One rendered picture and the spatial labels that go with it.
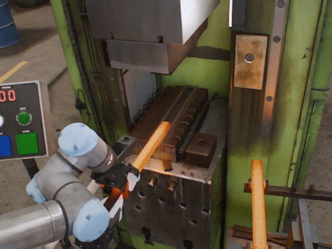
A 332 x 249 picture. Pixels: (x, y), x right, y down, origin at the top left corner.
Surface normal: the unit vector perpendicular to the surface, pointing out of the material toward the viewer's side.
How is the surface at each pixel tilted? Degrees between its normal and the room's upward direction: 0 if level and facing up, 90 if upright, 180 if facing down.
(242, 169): 90
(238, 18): 90
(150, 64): 90
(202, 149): 0
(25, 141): 60
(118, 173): 30
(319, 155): 0
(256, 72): 90
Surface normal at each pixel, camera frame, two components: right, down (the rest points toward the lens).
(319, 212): -0.07, -0.81
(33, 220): 0.51, -0.55
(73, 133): -0.25, -0.43
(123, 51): -0.37, 0.56
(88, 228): 0.66, 0.39
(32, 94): 0.01, 0.09
